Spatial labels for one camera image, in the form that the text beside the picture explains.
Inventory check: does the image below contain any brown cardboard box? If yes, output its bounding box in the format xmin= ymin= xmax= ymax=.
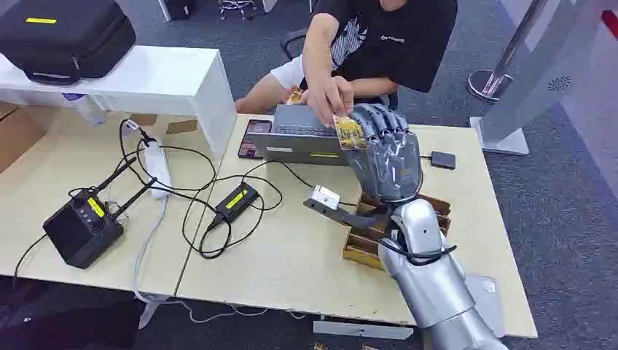
xmin=0 ymin=101 xmax=47 ymax=175

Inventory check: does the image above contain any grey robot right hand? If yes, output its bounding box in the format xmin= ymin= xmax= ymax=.
xmin=345 ymin=102 xmax=425 ymax=203

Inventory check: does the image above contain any white power strip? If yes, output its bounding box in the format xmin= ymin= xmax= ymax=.
xmin=143 ymin=137 xmax=174 ymax=201

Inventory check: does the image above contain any yellow printed card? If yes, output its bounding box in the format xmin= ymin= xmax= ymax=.
xmin=332 ymin=114 xmax=368 ymax=151

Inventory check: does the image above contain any black router with antennas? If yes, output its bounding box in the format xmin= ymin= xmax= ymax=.
xmin=42 ymin=156 xmax=158 ymax=271

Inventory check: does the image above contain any brown cardboard piece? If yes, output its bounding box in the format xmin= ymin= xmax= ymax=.
xmin=129 ymin=113 xmax=159 ymax=128
xmin=165 ymin=119 xmax=200 ymax=135

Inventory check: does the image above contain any person's left hand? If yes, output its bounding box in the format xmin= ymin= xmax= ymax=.
xmin=283 ymin=76 xmax=357 ymax=105

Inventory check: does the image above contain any person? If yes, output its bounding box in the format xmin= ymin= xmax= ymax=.
xmin=235 ymin=0 xmax=458 ymax=129

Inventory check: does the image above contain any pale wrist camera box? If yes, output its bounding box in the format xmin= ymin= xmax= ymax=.
xmin=302 ymin=185 xmax=380 ymax=230

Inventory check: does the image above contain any black power adapter yellow label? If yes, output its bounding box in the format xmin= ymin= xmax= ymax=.
xmin=207 ymin=181 xmax=261 ymax=231

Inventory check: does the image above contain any white power strip cable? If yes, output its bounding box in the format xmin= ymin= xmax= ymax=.
xmin=132 ymin=197 xmax=308 ymax=325

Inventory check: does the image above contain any clear plastic wrapper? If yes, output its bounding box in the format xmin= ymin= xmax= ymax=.
xmin=103 ymin=198 xmax=131 ymax=226

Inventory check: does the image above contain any black router cable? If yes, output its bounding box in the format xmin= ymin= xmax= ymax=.
xmin=12 ymin=233 xmax=50 ymax=291

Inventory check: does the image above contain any chrome stool base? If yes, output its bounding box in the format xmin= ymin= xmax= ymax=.
xmin=217 ymin=0 xmax=257 ymax=22

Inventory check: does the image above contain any chrome stanchion post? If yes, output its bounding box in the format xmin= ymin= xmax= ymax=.
xmin=466 ymin=0 xmax=549 ymax=104

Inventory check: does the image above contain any white desk shelf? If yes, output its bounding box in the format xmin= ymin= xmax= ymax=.
xmin=0 ymin=44 xmax=238 ymax=161

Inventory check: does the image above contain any black smartphone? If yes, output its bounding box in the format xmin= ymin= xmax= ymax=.
xmin=237 ymin=118 xmax=274 ymax=160

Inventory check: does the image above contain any small black hub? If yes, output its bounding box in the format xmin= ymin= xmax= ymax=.
xmin=430 ymin=150 xmax=457 ymax=171

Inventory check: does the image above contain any thick black power cord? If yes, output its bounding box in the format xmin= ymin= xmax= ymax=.
xmin=118 ymin=118 xmax=234 ymax=261

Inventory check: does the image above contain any thin black laptop cable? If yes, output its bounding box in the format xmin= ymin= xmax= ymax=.
xmin=240 ymin=160 xmax=359 ymax=212

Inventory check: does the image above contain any white kiosk stand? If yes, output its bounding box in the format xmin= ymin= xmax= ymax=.
xmin=469 ymin=0 xmax=618 ymax=157

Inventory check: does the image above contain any black carrying case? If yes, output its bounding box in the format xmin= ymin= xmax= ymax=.
xmin=0 ymin=0 xmax=137 ymax=87

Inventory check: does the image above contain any person's right hand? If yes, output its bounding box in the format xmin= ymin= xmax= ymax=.
xmin=301 ymin=74 xmax=350 ymax=130

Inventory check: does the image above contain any flat grey card reader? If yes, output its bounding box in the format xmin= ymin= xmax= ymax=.
xmin=463 ymin=273 xmax=506 ymax=339

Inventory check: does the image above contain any wooden card box with dividers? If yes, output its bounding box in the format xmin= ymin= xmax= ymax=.
xmin=343 ymin=192 xmax=453 ymax=271

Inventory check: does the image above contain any grey metal desk bar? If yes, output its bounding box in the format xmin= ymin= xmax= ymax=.
xmin=312 ymin=320 xmax=415 ymax=341

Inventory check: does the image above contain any grey laptop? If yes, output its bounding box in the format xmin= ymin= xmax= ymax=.
xmin=248 ymin=104 xmax=356 ymax=168

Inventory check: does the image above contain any clear plastic water bottle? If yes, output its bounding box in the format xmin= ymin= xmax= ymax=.
xmin=60 ymin=93 xmax=109 ymax=126

